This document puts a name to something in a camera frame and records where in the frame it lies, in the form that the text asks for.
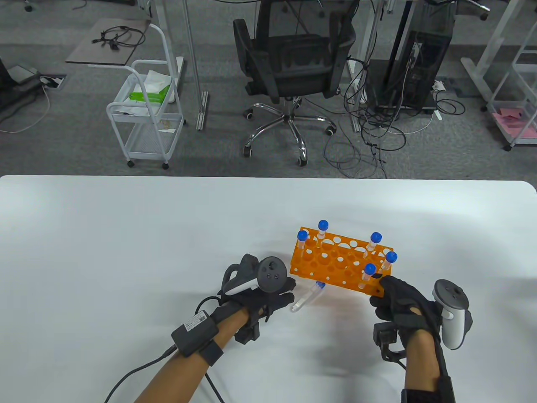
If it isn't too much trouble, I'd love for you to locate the orange test tube rack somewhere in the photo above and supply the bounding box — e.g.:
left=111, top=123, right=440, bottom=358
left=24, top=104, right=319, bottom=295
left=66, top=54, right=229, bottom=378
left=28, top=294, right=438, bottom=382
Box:
left=289, top=227, right=394, bottom=298

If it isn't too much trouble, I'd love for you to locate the tangle of black floor cables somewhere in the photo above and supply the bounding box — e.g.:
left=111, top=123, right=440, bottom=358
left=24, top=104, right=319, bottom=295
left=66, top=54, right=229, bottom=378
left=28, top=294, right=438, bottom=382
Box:
left=322, top=55, right=466, bottom=179

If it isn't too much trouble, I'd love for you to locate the black labelled sensor box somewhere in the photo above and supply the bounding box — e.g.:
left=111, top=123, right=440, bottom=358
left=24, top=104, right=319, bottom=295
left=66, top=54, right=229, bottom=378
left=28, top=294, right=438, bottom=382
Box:
left=171, top=310, right=221, bottom=357

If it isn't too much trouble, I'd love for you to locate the green packet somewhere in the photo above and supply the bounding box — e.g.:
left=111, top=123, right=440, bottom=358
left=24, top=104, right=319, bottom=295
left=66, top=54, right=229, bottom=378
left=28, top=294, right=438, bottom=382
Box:
left=128, top=86, right=172, bottom=103

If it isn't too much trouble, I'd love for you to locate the black and white tracking controller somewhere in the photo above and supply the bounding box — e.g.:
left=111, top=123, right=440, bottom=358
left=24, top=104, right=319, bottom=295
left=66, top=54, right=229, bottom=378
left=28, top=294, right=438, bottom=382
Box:
left=220, top=253, right=291, bottom=296
left=433, top=279, right=473, bottom=351

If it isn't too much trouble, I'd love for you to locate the person's right forearm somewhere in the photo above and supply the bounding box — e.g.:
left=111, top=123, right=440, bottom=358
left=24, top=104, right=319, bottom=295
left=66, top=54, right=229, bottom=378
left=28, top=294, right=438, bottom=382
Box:
left=401, top=330, right=456, bottom=403

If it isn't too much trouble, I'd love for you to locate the white plastic bag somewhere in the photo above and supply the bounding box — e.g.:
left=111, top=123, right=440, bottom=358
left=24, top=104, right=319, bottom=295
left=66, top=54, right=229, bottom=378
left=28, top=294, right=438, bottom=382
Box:
left=145, top=69, right=175, bottom=95

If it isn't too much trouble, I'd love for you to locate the black chair base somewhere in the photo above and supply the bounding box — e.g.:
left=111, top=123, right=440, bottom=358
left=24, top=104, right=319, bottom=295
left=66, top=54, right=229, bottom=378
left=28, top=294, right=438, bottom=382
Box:
left=424, top=0, right=491, bottom=21

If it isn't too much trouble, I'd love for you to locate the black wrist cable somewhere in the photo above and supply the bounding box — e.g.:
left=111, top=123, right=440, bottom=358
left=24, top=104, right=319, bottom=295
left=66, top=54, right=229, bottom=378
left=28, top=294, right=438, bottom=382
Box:
left=104, top=296, right=227, bottom=403

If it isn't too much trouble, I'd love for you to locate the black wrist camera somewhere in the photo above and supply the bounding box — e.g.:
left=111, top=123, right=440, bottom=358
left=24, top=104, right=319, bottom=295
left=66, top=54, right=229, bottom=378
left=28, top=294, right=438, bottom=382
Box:
left=234, top=315, right=261, bottom=345
left=373, top=321, right=407, bottom=361

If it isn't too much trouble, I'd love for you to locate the white desk frame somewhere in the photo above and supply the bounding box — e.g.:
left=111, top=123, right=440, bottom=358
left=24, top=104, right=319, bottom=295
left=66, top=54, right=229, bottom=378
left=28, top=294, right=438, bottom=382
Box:
left=461, top=0, right=521, bottom=103

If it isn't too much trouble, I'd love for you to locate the black computer tower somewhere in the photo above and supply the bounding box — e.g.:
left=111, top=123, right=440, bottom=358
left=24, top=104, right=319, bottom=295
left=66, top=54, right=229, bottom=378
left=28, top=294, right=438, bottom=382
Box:
left=367, top=0, right=456, bottom=114

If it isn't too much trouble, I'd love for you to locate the black office chair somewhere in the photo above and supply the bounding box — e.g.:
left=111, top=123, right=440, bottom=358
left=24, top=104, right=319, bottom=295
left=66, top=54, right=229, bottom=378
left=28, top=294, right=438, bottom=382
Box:
left=233, top=0, right=357, bottom=166

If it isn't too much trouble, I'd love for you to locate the grey metal desk leg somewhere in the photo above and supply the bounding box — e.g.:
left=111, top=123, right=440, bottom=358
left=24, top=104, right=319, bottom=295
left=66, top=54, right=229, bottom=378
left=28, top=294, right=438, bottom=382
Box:
left=181, top=0, right=209, bottom=131
left=348, top=0, right=384, bottom=133

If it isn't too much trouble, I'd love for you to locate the white wire trolley cart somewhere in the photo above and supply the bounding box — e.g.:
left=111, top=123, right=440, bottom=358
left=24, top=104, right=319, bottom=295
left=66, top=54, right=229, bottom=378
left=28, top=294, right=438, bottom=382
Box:
left=106, top=60, right=186, bottom=170

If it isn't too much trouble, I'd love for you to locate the black equipment base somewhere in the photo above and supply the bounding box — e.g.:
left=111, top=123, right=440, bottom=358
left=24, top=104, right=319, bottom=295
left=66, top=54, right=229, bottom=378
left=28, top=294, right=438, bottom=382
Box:
left=0, top=57, right=44, bottom=112

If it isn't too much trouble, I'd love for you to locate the person's right hand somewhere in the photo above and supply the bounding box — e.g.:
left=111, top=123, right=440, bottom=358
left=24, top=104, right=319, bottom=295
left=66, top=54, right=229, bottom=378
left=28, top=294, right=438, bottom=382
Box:
left=369, top=275, right=442, bottom=337

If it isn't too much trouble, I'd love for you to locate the person's left hand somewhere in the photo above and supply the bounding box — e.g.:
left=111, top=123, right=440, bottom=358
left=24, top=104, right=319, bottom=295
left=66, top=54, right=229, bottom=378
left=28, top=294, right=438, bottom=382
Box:
left=218, top=277, right=296, bottom=324

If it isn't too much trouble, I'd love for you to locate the white shelf trolley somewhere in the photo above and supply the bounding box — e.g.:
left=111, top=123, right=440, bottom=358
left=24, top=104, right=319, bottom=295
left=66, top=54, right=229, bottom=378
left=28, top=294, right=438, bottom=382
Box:
left=487, top=38, right=537, bottom=152

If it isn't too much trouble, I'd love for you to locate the black cable bundle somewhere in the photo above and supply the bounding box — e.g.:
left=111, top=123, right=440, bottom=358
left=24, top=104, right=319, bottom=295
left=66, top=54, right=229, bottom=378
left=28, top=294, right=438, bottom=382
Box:
left=91, top=25, right=146, bottom=50

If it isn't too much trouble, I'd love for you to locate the pink paper sheet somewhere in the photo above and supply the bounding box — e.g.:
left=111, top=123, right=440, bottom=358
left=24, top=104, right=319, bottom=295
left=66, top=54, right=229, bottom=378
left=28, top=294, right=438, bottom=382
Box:
left=493, top=107, right=537, bottom=141

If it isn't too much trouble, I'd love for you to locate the person's left forearm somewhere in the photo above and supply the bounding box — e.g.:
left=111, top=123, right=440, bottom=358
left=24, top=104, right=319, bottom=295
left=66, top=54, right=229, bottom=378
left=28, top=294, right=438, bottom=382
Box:
left=134, top=306, right=252, bottom=403

